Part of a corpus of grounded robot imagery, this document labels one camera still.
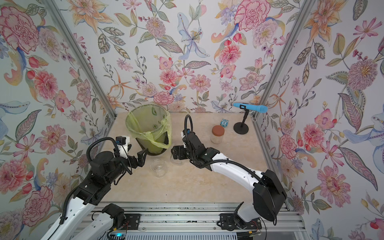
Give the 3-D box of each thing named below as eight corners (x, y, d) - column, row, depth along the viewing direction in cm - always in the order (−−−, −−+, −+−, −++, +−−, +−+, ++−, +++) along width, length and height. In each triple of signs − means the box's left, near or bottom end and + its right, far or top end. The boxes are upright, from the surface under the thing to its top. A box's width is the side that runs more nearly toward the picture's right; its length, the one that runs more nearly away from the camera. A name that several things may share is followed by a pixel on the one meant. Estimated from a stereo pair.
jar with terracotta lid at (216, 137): (211, 144, 105) (212, 136, 98) (210, 133, 111) (211, 125, 104) (223, 144, 105) (225, 136, 98) (221, 133, 111) (223, 125, 104)
